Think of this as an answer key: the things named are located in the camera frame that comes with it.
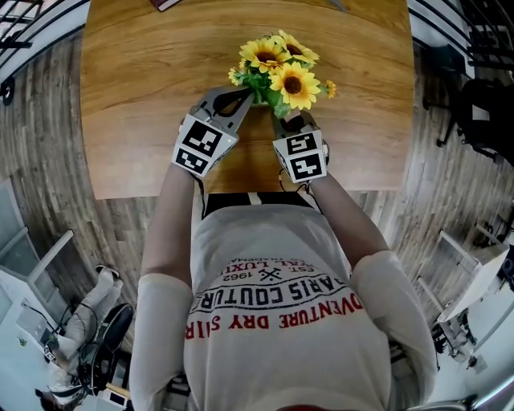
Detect black metal railing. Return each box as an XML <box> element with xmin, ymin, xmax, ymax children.
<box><xmin>409</xmin><ymin>0</ymin><xmax>514</xmax><ymax>71</ymax></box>
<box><xmin>0</xmin><ymin>0</ymin><xmax>88</xmax><ymax>71</ymax></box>

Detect person's right forearm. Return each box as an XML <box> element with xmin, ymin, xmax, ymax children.
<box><xmin>311</xmin><ymin>172</ymin><xmax>390</xmax><ymax>268</ymax></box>

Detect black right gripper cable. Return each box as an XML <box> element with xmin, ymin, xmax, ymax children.
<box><xmin>278</xmin><ymin>170</ymin><xmax>323</xmax><ymax>210</ymax></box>

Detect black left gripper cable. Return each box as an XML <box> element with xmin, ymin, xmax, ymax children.
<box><xmin>194</xmin><ymin>176</ymin><xmax>208</xmax><ymax>220</ymax></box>

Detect white desk frame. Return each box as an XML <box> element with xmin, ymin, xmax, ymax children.
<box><xmin>417</xmin><ymin>230</ymin><xmax>511</xmax><ymax>322</ymax></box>

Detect person's left forearm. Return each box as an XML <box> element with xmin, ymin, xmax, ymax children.
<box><xmin>141</xmin><ymin>162</ymin><xmax>202</xmax><ymax>290</ymax></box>

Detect grey backpack strap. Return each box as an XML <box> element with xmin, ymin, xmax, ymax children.
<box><xmin>164</xmin><ymin>372</ymin><xmax>190</xmax><ymax>411</ymax></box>
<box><xmin>387</xmin><ymin>340</ymin><xmax>414</xmax><ymax>382</ymax></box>

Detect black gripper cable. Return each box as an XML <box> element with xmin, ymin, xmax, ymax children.
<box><xmin>194</xmin><ymin>176</ymin><xmax>208</xmax><ymax>220</ymax></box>
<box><xmin>278</xmin><ymin>170</ymin><xmax>323</xmax><ymax>210</ymax></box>

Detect black office chair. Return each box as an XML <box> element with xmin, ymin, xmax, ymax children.
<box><xmin>437</xmin><ymin>78</ymin><xmax>514</xmax><ymax>164</ymax></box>

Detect white glass cabinet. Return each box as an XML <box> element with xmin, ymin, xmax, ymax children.
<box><xmin>0</xmin><ymin>180</ymin><xmax>75</xmax><ymax>322</ymax></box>

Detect sunflower bouquet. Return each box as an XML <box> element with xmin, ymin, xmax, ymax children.
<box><xmin>227</xmin><ymin>30</ymin><xmax>337</xmax><ymax>120</ymax></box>

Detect person's white printed shirt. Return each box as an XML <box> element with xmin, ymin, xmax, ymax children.
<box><xmin>128</xmin><ymin>202</ymin><xmax>439</xmax><ymax>411</ymax></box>

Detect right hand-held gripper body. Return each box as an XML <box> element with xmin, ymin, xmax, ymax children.
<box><xmin>272</xmin><ymin>126</ymin><xmax>331</xmax><ymax>185</ymax></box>

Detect person's black trousers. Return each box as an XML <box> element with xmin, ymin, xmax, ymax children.
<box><xmin>202</xmin><ymin>192</ymin><xmax>315</xmax><ymax>220</ymax></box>

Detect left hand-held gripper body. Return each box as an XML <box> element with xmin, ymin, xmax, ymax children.
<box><xmin>171</xmin><ymin>102</ymin><xmax>240</xmax><ymax>177</ymax></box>

